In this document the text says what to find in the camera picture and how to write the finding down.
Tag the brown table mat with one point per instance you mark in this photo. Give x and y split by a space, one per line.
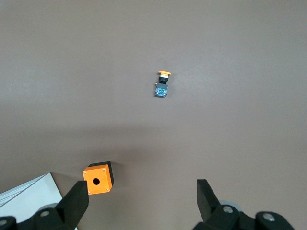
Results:
72 72

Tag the orange box with round hole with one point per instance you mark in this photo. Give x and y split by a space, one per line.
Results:
103 177

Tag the white drawer cabinet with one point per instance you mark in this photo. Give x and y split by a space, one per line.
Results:
31 196

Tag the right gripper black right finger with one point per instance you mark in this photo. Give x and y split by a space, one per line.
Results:
206 203

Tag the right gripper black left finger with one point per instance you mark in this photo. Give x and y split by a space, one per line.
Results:
74 203

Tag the orange-capped push button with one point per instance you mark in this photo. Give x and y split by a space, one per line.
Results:
161 88

